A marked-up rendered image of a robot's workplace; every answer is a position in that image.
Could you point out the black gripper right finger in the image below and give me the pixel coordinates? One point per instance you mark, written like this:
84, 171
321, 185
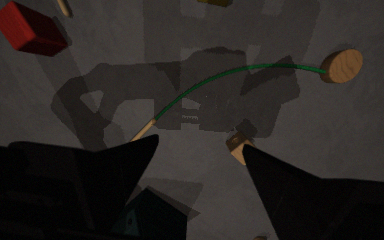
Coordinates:
302, 206

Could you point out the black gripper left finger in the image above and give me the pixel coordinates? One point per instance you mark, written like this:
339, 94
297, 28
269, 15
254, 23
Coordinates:
104, 180

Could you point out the wooden block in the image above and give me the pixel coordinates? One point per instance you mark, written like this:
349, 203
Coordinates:
235, 145

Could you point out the round wooden button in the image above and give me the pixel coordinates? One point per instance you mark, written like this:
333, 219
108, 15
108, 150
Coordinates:
341, 66

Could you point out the green rope with wooden stick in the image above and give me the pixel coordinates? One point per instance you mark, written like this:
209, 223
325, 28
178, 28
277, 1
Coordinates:
154, 120

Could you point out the tan wooden stick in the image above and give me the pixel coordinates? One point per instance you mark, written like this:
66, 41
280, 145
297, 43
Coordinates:
65, 8

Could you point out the yellow wooden cube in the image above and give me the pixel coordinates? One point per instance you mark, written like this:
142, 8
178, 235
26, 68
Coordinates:
216, 2

